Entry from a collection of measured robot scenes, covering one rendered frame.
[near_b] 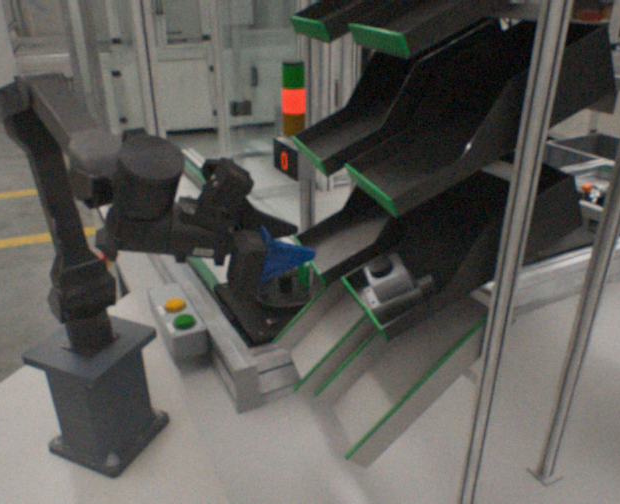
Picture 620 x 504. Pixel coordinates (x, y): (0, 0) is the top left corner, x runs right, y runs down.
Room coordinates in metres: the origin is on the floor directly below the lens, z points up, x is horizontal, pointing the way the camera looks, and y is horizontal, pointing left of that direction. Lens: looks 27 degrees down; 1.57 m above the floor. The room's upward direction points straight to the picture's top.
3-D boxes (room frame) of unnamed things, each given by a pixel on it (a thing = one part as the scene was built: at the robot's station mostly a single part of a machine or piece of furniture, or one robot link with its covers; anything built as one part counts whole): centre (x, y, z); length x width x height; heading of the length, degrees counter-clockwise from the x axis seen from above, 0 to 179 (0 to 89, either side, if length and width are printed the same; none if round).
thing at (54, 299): (0.72, 0.34, 1.15); 0.09 x 0.07 x 0.06; 131
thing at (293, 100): (1.23, 0.04, 1.33); 0.05 x 0.05 x 0.05
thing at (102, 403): (0.72, 0.35, 0.96); 0.15 x 0.15 x 0.20; 66
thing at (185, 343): (0.98, 0.28, 0.93); 0.21 x 0.07 x 0.06; 28
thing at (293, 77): (1.23, 0.04, 1.38); 0.05 x 0.05 x 0.05
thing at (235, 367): (1.18, 0.32, 0.91); 0.89 x 0.06 x 0.11; 28
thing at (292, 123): (1.23, 0.04, 1.28); 0.05 x 0.05 x 0.05
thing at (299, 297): (1.00, 0.05, 0.98); 0.14 x 0.14 x 0.02
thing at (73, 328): (0.72, 0.35, 1.09); 0.07 x 0.07 x 0.06; 66
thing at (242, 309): (1.00, 0.05, 0.96); 0.24 x 0.24 x 0.02; 28
